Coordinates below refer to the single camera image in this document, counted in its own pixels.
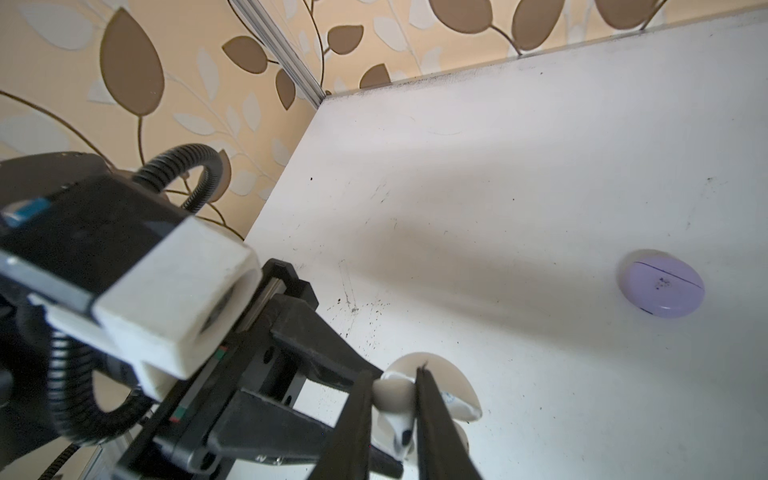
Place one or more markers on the purple earbud charging case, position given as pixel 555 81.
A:
pixel 660 284

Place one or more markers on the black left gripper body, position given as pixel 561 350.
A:
pixel 173 445

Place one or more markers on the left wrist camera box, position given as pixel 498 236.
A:
pixel 120 269

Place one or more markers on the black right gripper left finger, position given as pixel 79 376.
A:
pixel 348 454

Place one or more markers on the white round earbud case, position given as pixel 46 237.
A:
pixel 457 392

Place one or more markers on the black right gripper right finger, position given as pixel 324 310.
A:
pixel 440 452

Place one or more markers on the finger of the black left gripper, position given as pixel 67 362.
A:
pixel 323 355
pixel 258 429

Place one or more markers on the white earbud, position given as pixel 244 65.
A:
pixel 394 400

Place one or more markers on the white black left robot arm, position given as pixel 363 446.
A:
pixel 52 385

